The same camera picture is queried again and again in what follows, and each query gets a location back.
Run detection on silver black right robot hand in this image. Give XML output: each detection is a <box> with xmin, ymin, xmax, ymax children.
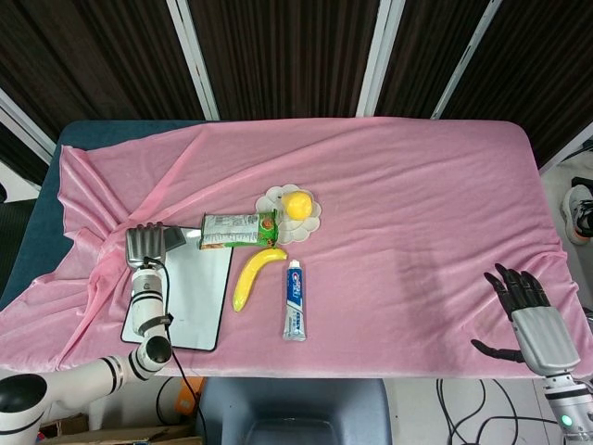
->
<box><xmin>470</xmin><ymin>262</ymin><xmax>582</xmax><ymax>375</ymax></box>

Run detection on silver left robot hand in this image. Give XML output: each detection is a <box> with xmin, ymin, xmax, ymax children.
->
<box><xmin>125</xmin><ymin>222</ymin><xmax>168</xmax><ymax>271</ymax></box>

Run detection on black board eraser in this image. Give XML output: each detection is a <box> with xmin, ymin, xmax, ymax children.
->
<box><xmin>163</xmin><ymin>225</ymin><xmax>187</xmax><ymax>252</ymax></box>

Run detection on green snack packet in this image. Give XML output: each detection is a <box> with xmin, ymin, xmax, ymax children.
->
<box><xmin>199</xmin><ymin>209</ymin><xmax>280</xmax><ymax>251</ymax></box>

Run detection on yellow plastic banana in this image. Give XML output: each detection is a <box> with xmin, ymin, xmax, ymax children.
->
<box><xmin>232</xmin><ymin>247</ymin><xmax>290</xmax><ymax>313</ymax></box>

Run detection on white sneaker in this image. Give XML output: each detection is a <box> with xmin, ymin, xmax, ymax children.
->
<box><xmin>561</xmin><ymin>184</ymin><xmax>593</xmax><ymax>247</ymax></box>

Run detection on white flower-shaped plate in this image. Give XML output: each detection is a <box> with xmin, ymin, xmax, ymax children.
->
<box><xmin>256</xmin><ymin>184</ymin><xmax>322</xmax><ymax>247</ymax></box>

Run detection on yellow toy apple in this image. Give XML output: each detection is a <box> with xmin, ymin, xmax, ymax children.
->
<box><xmin>283</xmin><ymin>189</ymin><xmax>313</xmax><ymax>222</ymax></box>

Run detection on blue white toothpaste tube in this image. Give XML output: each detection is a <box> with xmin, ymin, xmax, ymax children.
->
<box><xmin>282</xmin><ymin>259</ymin><xmax>309</xmax><ymax>343</ymax></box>

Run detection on brown cardboard box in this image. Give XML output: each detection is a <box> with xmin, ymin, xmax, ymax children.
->
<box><xmin>35</xmin><ymin>411</ymin><xmax>198</xmax><ymax>445</ymax></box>

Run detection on pink velvet tablecloth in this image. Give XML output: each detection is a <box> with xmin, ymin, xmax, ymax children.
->
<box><xmin>0</xmin><ymin>118</ymin><xmax>581</xmax><ymax>380</ymax></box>

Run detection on blue grey chair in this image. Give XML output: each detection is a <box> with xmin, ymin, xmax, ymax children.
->
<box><xmin>196</xmin><ymin>376</ymin><xmax>396</xmax><ymax>445</ymax></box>

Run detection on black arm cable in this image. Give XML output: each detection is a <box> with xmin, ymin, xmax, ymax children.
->
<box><xmin>141</xmin><ymin>256</ymin><xmax>206</xmax><ymax>445</ymax></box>

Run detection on white board with black frame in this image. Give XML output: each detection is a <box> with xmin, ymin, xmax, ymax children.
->
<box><xmin>120</xmin><ymin>225</ymin><xmax>234</xmax><ymax>354</ymax></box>

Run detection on black floor cables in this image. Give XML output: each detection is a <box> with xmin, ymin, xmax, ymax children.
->
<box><xmin>436</xmin><ymin>377</ymin><xmax>564</xmax><ymax>445</ymax></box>

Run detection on white partition frame post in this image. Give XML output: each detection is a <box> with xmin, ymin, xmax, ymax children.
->
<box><xmin>355</xmin><ymin>0</ymin><xmax>408</xmax><ymax>118</ymax></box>
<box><xmin>165</xmin><ymin>0</ymin><xmax>221</xmax><ymax>122</ymax></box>
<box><xmin>0</xmin><ymin>86</ymin><xmax>56</xmax><ymax>164</ymax></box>
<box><xmin>430</xmin><ymin>0</ymin><xmax>500</xmax><ymax>121</ymax></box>

